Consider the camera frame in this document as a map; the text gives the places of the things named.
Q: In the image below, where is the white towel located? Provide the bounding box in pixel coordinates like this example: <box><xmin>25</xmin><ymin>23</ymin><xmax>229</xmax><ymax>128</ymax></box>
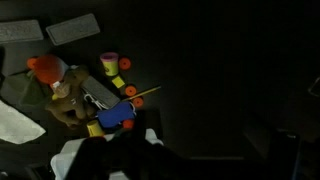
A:
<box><xmin>0</xmin><ymin>101</ymin><xmax>46</xmax><ymax>144</ymax></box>

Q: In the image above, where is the clear plastic bin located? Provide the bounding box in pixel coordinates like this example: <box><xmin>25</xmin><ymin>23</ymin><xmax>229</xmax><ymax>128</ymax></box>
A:
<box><xmin>50</xmin><ymin>128</ymin><xmax>164</xmax><ymax>180</ymax></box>

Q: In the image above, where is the wooden pencil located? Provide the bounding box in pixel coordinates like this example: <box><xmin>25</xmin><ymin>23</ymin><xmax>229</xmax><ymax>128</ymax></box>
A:
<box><xmin>122</xmin><ymin>86</ymin><xmax>161</xmax><ymax>101</ymax></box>

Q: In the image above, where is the orange disc lower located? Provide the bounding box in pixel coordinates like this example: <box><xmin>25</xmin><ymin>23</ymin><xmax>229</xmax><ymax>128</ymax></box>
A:
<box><xmin>132</xmin><ymin>97</ymin><xmax>144</xmax><ymax>108</ymax></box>

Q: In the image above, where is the orange disc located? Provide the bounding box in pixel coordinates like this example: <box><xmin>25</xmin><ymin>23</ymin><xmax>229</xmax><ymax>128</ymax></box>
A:
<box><xmin>122</xmin><ymin>119</ymin><xmax>134</xmax><ymax>129</ymax></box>
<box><xmin>125</xmin><ymin>85</ymin><xmax>137</xmax><ymax>97</ymax></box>
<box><xmin>119</xmin><ymin>57</ymin><xmax>131</xmax><ymax>70</ymax></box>
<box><xmin>132</xmin><ymin>97</ymin><xmax>144</xmax><ymax>108</ymax></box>

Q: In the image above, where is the orange disc middle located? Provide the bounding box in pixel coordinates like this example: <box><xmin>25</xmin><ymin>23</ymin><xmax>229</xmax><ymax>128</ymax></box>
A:
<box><xmin>125</xmin><ymin>85</ymin><xmax>137</xmax><ymax>97</ymax></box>

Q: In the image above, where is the blue eraser block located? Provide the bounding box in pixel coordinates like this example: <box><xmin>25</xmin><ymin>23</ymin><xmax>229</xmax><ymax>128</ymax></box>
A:
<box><xmin>97</xmin><ymin>102</ymin><xmax>135</xmax><ymax>128</ymax></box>

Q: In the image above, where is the yellow square block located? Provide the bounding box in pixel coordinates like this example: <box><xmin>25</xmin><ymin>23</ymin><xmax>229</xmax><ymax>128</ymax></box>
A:
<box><xmin>112</xmin><ymin>76</ymin><xmax>125</xmax><ymax>88</ymax></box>

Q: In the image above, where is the orange disc top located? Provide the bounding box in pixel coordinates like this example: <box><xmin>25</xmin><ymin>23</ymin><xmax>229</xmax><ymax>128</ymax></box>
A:
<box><xmin>119</xmin><ymin>57</ymin><xmax>131</xmax><ymax>70</ymax></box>

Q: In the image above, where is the orange disc bottom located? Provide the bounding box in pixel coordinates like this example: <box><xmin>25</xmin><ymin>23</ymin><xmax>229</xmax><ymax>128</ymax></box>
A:
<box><xmin>122</xmin><ymin>119</ymin><xmax>134</xmax><ymax>129</ymax></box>

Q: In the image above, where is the yellow play-doh can pink lid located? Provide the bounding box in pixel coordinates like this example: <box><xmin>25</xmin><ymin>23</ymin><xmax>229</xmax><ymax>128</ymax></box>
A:
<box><xmin>100</xmin><ymin>52</ymin><xmax>119</xmax><ymax>76</ymax></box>

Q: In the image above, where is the grey eraser block middle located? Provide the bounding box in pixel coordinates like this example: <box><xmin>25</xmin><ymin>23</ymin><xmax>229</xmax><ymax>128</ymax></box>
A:
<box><xmin>81</xmin><ymin>76</ymin><xmax>120</xmax><ymax>110</ymax></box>

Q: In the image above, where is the red ball toy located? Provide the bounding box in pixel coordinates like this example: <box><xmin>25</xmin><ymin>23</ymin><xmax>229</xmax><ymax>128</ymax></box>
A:
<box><xmin>33</xmin><ymin>54</ymin><xmax>65</xmax><ymax>84</ymax></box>

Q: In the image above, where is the green plush toy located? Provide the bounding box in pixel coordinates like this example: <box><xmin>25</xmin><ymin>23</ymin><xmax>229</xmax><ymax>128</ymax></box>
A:
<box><xmin>0</xmin><ymin>71</ymin><xmax>52</xmax><ymax>109</ymax></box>

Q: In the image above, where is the grey eraser block far left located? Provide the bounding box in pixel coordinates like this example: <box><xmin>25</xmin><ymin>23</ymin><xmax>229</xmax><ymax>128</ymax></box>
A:
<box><xmin>0</xmin><ymin>20</ymin><xmax>44</xmax><ymax>43</ymax></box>

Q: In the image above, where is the white cable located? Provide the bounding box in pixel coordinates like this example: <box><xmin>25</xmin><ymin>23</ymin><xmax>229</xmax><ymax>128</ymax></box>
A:
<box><xmin>83</xmin><ymin>93</ymin><xmax>109</xmax><ymax>111</ymax></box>

